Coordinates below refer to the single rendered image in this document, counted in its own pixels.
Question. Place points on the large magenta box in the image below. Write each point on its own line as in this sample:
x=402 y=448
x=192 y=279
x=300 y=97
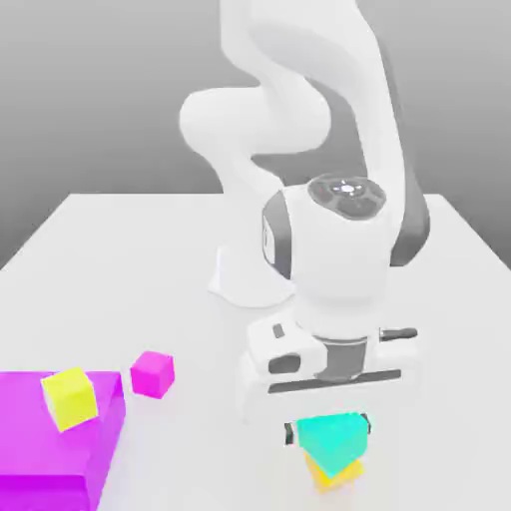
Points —
x=36 y=459

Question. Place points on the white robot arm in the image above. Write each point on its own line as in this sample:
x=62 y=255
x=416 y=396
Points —
x=339 y=247

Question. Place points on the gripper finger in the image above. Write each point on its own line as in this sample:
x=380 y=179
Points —
x=367 y=424
x=289 y=434

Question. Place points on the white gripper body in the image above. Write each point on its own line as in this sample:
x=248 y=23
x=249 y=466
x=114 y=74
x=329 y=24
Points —
x=335 y=399

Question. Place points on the small orange cube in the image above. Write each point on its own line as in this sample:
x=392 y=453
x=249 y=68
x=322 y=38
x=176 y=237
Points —
x=339 y=481

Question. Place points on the small cyan cube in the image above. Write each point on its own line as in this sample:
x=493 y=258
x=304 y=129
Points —
x=331 y=443

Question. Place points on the small yellow cube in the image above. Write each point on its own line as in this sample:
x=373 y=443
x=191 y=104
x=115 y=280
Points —
x=70 y=399

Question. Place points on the small magenta cube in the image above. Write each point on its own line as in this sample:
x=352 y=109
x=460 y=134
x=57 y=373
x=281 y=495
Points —
x=151 y=375

